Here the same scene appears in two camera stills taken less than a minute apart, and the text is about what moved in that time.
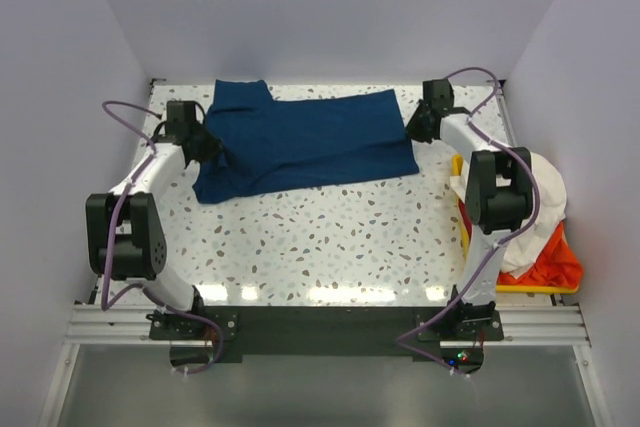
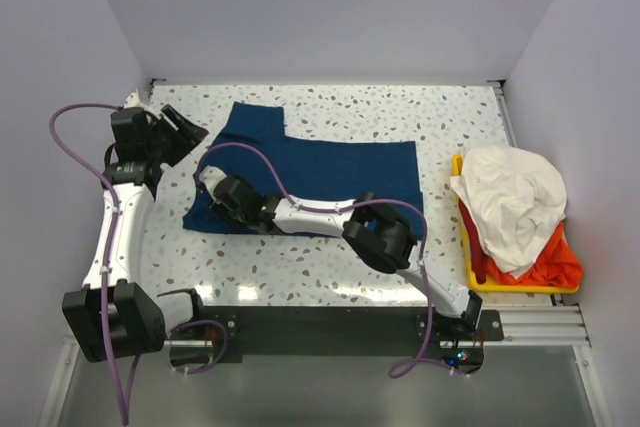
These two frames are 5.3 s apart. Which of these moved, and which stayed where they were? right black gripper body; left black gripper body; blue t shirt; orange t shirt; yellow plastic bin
Moved: right black gripper body; left black gripper body; blue t shirt
Stayed: orange t shirt; yellow plastic bin
